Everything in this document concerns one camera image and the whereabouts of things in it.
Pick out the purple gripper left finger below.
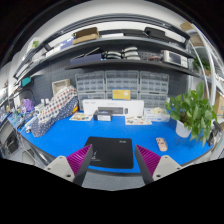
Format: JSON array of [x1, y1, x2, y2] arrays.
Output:
[[45, 144, 93, 186]]

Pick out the blue table mat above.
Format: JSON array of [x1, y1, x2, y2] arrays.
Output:
[[18, 111, 214, 174]]

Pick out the black mouse pad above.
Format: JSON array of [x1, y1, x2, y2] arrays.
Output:
[[85, 137, 133, 169]]

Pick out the white keyboard box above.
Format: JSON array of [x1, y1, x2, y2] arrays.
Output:
[[82, 99, 144, 116]]

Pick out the right grey drawer organizer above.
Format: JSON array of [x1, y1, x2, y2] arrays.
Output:
[[140, 71, 169, 94]]

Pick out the green potted plant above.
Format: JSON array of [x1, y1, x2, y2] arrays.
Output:
[[165, 82, 217, 145]]

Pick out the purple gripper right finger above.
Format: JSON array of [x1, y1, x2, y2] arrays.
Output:
[[135, 145, 182, 184]]

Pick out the silver electronic instrument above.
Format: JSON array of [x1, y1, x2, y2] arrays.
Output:
[[162, 50, 188, 68]]

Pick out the clear plastic parts box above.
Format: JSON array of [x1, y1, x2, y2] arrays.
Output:
[[144, 107, 170, 122]]

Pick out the yellow card box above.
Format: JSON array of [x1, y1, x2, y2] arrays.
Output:
[[112, 89, 131, 100]]

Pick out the small black box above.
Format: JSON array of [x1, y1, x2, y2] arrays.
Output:
[[93, 110, 112, 121]]

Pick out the brown cardboard box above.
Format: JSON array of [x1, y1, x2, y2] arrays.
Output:
[[72, 27, 100, 45]]

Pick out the patterned fabric bag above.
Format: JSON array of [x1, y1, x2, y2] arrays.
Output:
[[31, 85, 78, 137]]

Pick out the left illustrated booklet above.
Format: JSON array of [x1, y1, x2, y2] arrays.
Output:
[[70, 113, 93, 121]]

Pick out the left grey drawer organizer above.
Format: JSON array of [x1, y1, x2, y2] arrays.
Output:
[[75, 71, 105, 92]]

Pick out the illustrated booklet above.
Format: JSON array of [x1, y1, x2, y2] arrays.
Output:
[[125, 116, 152, 125], [70, 113, 93, 121]]

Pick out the beige woven basket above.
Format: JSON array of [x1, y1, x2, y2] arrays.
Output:
[[52, 79, 70, 95]]

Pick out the purple toy figure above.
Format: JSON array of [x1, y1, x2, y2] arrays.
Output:
[[22, 99, 34, 113]]

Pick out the right illustrated booklet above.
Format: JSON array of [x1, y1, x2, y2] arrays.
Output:
[[125, 116, 152, 125]]

